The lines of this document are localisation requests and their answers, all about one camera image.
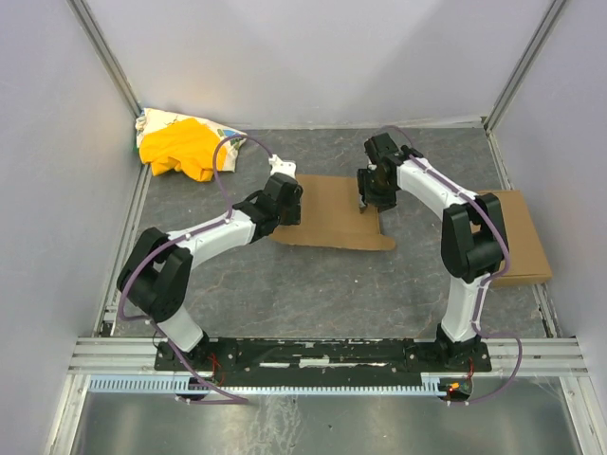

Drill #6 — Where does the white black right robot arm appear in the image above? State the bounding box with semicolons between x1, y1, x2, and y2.
357;133;510;366

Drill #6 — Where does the yellow cloth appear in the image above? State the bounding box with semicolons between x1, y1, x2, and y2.
139;118;220;182

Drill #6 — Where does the right aluminium frame post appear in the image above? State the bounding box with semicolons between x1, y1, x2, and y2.
484;0;569;135

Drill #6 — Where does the flat folded cardboard box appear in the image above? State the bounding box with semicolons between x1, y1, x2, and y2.
490;191;553;288

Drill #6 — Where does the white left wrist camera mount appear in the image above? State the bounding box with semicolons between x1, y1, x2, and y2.
268;155;297;179

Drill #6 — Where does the white patterned cloth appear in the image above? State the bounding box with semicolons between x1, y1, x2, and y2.
135;108;245;172

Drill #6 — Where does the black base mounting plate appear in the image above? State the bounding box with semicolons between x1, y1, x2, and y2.
184;337;491;384

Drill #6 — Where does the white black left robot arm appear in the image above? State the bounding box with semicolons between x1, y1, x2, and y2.
117;173;304;372

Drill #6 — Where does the light blue cable duct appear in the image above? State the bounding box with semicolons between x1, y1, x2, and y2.
89;369;468;396

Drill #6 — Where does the left aluminium frame post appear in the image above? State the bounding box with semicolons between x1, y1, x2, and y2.
66;0;141;118

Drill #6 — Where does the aluminium front rail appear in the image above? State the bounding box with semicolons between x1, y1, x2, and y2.
67;337;589;377

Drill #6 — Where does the brown cardboard box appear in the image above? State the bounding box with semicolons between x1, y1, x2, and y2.
270;174;395;251

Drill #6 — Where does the aluminium frame post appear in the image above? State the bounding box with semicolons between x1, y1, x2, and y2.
484;0;569;135
66;0;141;118

